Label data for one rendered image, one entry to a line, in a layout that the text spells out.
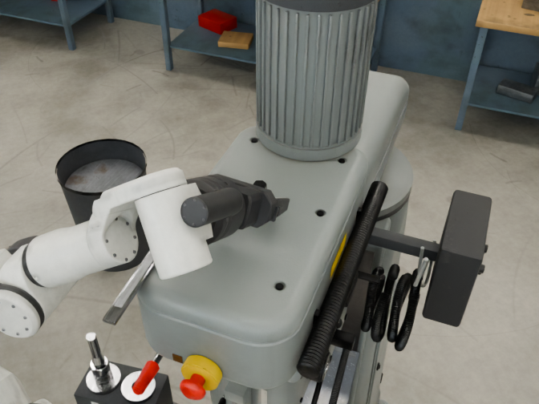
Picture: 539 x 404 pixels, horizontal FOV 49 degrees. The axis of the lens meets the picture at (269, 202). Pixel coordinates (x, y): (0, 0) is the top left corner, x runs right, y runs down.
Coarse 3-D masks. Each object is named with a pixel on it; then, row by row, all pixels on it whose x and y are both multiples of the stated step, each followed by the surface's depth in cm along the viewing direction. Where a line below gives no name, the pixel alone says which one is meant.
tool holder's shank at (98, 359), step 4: (88, 336) 146; (92, 336) 146; (88, 340) 145; (92, 340) 145; (96, 340) 146; (88, 344) 146; (92, 344) 146; (96, 344) 147; (92, 348) 147; (96, 348) 148; (92, 352) 148; (96, 352) 148; (100, 352) 150; (92, 356) 149; (96, 356) 149; (100, 356) 150; (92, 360) 151; (96, 360) 150; (100, 360) 151; (96, 364) 151; (100, 364) 151
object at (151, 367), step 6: (156, 354) 96; (156, 360) 96; (144, 366) 94; (150, 366) 94; (156, 366) 95; (144, 372) 93; (150, 372) 94; (156, 372) 95; (138, 378) 93; (144, 378) 93; (150, 378) 93; (138, 384) 92; (144, 384) 92; (132, 390) 92; (138, 390) 91; (144, 390) 92
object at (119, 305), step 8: (144, 264) 86; (152, 264) 86; (136, 272) 84; (144, 272) 84; (136, 280) 83; (144, 280) 84; (128, 288) 82; (136, 288) 82; (120, 296) 81; (128, 296) 81; (112, 304) 80; (120, 304) 80; (128, 304) 80; (112, 312) 79; (120, 312) 79; (104, 320) 78; (112, 320) 78
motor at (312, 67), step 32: (256, 0) 95; (288, 0) 88; (320, 0) 86; (352, 0) 87; (256, 32) 98; (288, 32) 91; (320, 32) 90; (352, 32) 92; (256, 64) 104; (288, 64) 95; (320, 64) 94; (352, 64) 96; (256, 96) 108; (288, 96) 99; (320, 96) 97; (352, 96) 100; (256, 128) 112; (288, 128) 103; (320, 128) 102; (352, 128) 105; (320, 160) 106
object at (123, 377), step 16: (112, 368) 160; (128, 368) 161; (80, 384) 157; (96, 384) 156; (112, 384) 156; (128, 384) 156; (160, 384) 158; (80, 400) 156; (96, 400) 154; (112, 400) 154; (128, 400) 153; (144, 400) 153; (160, 400) 157
